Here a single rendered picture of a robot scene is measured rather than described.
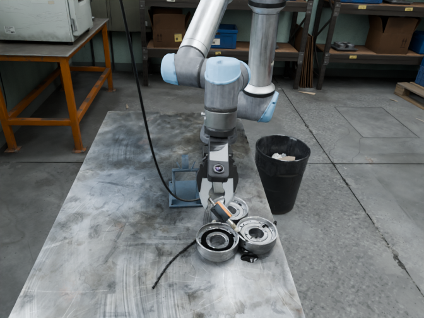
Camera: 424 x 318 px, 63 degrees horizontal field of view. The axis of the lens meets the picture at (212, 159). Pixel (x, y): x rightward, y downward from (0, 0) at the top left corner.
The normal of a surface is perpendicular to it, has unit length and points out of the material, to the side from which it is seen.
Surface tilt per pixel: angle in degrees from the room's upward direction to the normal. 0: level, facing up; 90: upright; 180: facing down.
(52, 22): 87
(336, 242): 0
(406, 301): 0
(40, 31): 90
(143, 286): 0
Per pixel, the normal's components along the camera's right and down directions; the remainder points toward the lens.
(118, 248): 0.04, -0.86
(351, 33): 0.07, 0.52
